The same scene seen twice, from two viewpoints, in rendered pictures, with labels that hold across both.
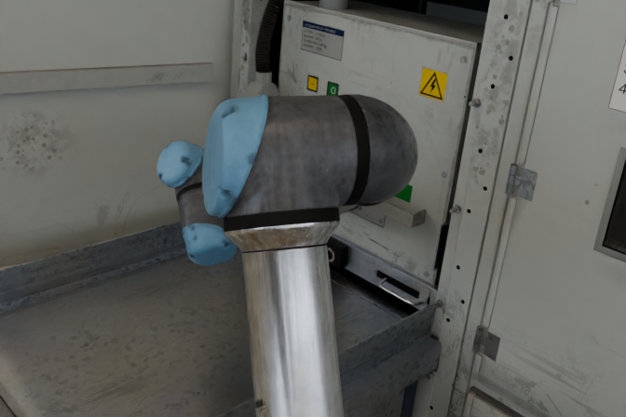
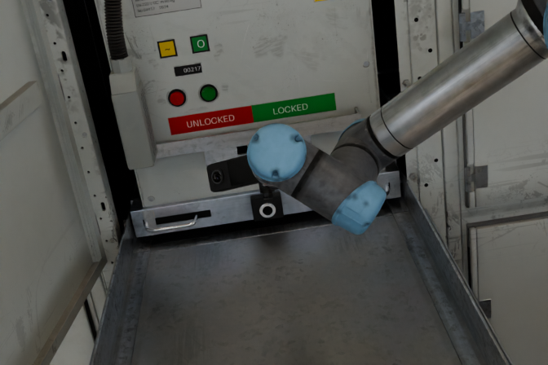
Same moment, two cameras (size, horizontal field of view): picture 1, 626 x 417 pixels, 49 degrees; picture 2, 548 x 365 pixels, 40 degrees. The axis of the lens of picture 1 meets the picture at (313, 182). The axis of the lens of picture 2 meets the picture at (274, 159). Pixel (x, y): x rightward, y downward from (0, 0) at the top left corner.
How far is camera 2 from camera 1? 0.92 m
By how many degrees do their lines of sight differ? 41
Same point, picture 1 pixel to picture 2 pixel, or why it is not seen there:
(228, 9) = (19, 8)
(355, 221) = not seen: hidden behind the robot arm
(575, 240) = not seen: hidden behind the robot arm
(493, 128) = not seen: outside the picture
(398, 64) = not seen: outside the picture
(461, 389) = (456, 235)
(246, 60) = (67, 60)
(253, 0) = not seen: outside the picture
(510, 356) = (501, 173)
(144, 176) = (32, 257)
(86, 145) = not seen: outside the picture
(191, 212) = (338, 185)
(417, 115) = (319, 23)
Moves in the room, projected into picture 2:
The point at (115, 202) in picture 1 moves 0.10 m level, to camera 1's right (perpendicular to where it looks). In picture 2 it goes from (24, 308) to (77, 277)
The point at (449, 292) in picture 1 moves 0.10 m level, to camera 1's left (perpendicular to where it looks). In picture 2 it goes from (420, 160) to (391, 181)
